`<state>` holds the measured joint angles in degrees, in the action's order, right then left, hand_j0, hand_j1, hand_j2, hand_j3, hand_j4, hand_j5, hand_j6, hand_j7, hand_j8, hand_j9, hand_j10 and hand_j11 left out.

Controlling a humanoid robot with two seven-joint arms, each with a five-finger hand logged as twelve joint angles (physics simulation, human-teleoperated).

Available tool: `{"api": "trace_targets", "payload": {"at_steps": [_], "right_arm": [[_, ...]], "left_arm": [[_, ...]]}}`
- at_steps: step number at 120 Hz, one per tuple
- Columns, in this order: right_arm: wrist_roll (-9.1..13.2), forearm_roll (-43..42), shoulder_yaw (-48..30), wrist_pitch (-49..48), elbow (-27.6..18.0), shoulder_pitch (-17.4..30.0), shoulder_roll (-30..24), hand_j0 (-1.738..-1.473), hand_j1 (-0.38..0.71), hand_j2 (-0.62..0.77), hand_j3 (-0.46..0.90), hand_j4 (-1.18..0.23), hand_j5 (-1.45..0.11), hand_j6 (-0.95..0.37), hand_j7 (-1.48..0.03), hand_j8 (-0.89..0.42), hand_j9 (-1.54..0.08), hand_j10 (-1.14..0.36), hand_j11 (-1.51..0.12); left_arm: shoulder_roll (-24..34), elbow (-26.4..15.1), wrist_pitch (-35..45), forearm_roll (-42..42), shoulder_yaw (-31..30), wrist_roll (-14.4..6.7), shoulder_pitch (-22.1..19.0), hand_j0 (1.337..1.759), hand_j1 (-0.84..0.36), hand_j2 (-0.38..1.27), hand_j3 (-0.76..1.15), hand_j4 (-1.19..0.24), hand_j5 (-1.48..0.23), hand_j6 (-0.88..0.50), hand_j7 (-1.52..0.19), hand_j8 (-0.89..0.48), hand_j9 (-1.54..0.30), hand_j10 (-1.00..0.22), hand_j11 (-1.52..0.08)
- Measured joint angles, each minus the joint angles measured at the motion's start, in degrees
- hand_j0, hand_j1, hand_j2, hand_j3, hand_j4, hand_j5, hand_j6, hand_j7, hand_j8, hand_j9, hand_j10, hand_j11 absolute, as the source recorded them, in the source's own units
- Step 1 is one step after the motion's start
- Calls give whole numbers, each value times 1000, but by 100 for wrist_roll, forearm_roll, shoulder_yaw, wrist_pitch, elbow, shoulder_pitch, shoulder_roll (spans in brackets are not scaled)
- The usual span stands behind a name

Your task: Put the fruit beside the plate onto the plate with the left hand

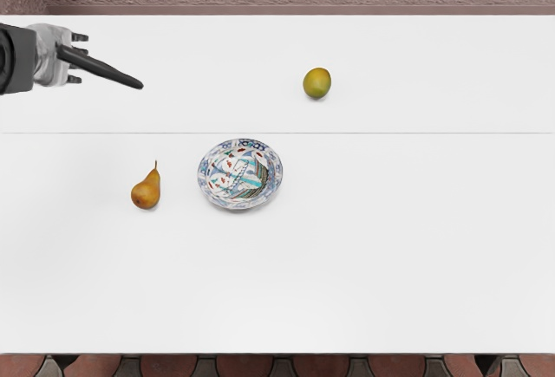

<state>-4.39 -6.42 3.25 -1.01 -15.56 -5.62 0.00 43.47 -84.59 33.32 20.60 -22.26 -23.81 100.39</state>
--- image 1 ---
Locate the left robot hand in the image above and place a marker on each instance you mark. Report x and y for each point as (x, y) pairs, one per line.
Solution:
(47, 56)

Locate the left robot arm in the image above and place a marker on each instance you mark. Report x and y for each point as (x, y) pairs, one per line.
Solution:
(15, 58)

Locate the patterned ceramic plate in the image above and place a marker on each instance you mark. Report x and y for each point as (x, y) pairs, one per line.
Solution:
(240, 174)

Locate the brown pear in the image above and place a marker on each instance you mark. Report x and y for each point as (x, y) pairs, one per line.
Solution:
(146, 193)

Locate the green yellow mango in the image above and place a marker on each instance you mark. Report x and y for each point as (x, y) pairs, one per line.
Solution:
(317, 83)

